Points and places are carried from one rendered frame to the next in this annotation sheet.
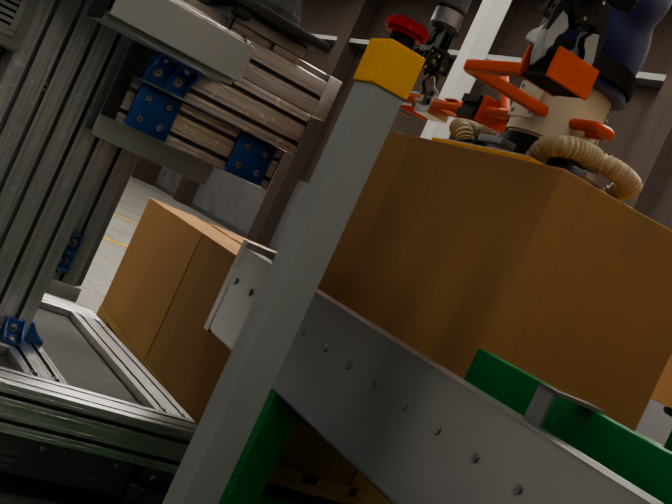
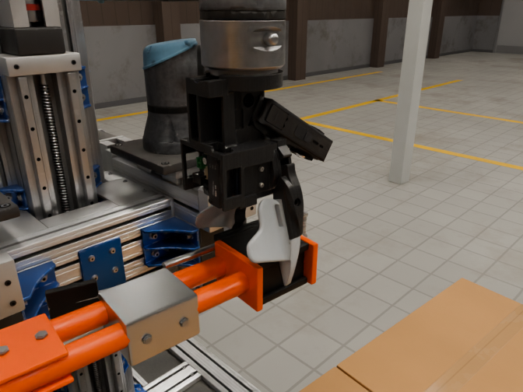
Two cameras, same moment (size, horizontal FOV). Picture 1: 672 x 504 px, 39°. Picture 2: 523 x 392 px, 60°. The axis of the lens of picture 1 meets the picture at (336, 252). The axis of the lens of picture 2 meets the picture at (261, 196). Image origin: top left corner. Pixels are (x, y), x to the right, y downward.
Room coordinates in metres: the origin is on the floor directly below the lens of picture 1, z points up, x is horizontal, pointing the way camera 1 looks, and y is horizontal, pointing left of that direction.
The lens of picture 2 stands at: (2.31, -0.43, 1.33)
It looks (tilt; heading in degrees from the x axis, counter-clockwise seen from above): 23 degrees down; 79
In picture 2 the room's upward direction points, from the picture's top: straight up
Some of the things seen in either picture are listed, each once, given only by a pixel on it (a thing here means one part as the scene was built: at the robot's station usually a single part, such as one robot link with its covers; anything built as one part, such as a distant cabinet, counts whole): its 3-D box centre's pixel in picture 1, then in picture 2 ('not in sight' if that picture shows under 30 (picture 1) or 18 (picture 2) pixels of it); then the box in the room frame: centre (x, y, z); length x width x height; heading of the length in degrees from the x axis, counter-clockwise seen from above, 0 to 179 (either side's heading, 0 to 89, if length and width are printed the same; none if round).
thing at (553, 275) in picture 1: (493, 279); not in sight; (1.86, -0.30, 0.75); 0.60 x 0.40 x 0.40; 29
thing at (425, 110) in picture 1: (433, 108); (149, 313); (2.28, -0.07, 1.07); 0.07 x 0.07 x 0.04; 28
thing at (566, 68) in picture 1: (557, 72); not in sight; (1.48, -0.20, 1.08); 0.09 x 0.08 x 0.05; 118
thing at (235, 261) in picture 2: (409, 103); (265, 262); (2.40, -0.01, 1.08); 0.08 x 0.07 x 0.05; 28
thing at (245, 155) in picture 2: (434, 50); (238, 137); (2.37, -0.01, 1.22); 0.09 x 0.08 x 0.12; 28
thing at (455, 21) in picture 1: (447, 21); (245, 47); (2.38, -0.01, 1.30); 0.08 x 0.08 x 0.05
